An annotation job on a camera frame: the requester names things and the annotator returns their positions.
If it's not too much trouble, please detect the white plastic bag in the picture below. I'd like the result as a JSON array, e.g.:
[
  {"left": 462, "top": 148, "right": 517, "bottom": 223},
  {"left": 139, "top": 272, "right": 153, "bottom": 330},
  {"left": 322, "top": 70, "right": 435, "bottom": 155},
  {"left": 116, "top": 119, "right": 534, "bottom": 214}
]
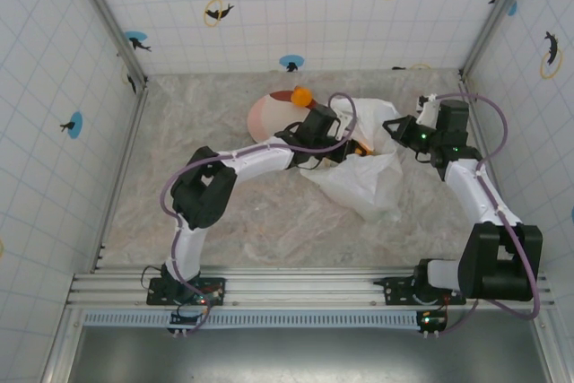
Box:
[{"left": 299, "top": 96, "right": 404, "bottom": 223}]

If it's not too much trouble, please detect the small orange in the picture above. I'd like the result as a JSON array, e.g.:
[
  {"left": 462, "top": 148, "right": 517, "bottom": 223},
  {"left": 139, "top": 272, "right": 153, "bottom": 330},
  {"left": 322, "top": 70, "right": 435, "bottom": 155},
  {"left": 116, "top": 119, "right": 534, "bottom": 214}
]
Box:
[{"left": 290, "top": 86, "right": 314, "bottom": 108}]

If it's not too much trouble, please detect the round pink plate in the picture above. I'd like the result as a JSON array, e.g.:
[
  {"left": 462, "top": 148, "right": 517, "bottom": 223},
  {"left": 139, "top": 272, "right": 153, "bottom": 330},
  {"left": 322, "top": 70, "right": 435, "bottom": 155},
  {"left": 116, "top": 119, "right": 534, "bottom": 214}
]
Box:
[{"left": 246, "top": 90, "right": 315, "bottom": 144}]

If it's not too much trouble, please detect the right small circuit board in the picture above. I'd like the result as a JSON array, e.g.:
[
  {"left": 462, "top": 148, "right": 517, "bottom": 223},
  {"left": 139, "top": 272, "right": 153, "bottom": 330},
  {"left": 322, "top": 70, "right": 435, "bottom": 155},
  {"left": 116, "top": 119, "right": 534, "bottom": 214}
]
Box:
[{"left": 416, "top": 310, "right": 449, "bottom": 333}]

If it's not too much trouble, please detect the small circuit board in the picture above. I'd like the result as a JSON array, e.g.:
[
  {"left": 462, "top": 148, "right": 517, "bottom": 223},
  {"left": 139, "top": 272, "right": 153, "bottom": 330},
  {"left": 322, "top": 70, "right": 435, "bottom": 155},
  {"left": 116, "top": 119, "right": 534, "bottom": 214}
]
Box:
[
  {"left": 169, "top": 310, "right": 198, "bottom": 335},
  {"left": 416, "top": 310, "right": 449, "bottom": 333}
]

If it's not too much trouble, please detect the grey metal sheet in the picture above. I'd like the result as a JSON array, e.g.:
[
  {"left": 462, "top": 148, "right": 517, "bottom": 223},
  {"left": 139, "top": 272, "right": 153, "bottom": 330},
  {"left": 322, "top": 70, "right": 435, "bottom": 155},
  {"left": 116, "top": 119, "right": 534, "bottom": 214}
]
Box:
[{"left": 44, "top": 324, "right": 561, "bottom": 383}]

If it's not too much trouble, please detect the left small circuit board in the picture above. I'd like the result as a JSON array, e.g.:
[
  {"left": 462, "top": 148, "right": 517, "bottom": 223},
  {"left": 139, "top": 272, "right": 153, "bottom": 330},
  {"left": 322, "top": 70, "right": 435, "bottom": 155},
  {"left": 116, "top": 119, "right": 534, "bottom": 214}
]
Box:
[{"left": 169, "top": 310, "right": 198, "bottom": 335}]

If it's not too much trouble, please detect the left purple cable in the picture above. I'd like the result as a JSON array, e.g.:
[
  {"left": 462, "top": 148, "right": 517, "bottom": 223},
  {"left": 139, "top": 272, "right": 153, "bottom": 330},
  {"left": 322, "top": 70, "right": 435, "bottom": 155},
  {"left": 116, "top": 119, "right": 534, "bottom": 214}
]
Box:
[{"left": 161, "top": 91, "right": 359, "bottom": 337}]

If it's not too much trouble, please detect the purple cable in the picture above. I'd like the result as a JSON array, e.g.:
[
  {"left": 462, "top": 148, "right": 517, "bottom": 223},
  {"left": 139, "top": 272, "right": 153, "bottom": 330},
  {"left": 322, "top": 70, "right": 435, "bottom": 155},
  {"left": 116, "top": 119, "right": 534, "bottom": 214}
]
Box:
[
  {"left": 161, "top": 91, "right": 359, "bottom": 337},
  {"left": 421, "top": 91, "right": 542, "bottom": 338}
]

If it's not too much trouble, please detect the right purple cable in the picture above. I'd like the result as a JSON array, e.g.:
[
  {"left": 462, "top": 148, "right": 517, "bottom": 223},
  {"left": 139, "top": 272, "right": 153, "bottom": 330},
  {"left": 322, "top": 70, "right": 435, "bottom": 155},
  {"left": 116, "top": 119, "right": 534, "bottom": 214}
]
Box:
[{"left": 421, "top": 91, "right": 542, "bottom": 338}]

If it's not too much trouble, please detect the aluminium frame post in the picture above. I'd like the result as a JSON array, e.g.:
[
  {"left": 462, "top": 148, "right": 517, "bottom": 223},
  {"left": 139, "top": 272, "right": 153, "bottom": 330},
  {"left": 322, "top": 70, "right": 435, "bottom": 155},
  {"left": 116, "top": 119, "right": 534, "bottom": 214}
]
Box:
[
  {"left": 460, "top": 0, "right": 537, "bottom": 79},
  {"left": 65, "top": 0, "right": 149, "bottom": 88}
]

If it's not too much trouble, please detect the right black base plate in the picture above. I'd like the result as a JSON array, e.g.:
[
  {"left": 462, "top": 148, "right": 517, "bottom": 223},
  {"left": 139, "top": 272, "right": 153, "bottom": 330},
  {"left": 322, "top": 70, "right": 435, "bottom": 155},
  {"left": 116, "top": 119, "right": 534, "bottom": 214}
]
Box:
[{"left": 374, "top": 275, "right": 467, "bottom": 307}]

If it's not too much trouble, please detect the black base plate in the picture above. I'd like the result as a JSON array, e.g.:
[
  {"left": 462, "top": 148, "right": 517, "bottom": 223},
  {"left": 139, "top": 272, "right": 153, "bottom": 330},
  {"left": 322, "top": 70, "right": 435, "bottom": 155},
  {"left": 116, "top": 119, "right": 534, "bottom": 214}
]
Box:
[
  {"left": 374, "top": 275, "right": 467, "bottom": 307},
  {"left": 146, "top": 275, "right": 228, "bottom": 307}
]

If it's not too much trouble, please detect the aluminium mounting rail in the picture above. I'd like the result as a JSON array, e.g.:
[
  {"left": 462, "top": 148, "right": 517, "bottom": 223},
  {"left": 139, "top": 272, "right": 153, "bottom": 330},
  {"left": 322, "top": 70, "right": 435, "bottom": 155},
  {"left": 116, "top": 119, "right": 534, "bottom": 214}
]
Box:
[{"left": 65, "top": 265, "right": 553, "bottom": 311}]

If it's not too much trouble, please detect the small dolphin yellow ring sticker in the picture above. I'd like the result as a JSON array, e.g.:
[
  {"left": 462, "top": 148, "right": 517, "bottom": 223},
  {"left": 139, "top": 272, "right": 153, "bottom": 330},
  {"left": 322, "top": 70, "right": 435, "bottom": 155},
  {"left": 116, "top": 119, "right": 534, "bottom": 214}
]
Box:
[{"left": 204, "top": 0, "right": 235, "bottom": 28}]

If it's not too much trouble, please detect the white slotted cable duct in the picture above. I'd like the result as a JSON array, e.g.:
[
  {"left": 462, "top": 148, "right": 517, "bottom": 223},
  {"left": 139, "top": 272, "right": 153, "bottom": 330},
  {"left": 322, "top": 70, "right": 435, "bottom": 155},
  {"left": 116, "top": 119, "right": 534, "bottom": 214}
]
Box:
[{"left": 83, "top": 309, "right": 427, "bottom": 328}]

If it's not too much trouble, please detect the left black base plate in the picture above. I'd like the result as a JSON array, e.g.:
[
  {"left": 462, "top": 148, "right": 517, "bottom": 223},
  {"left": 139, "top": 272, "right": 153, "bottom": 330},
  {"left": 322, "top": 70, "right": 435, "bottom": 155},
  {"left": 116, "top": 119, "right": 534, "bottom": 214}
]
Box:
[{"left": 146, "top": 275, "right": 228, "bottom": 307}]

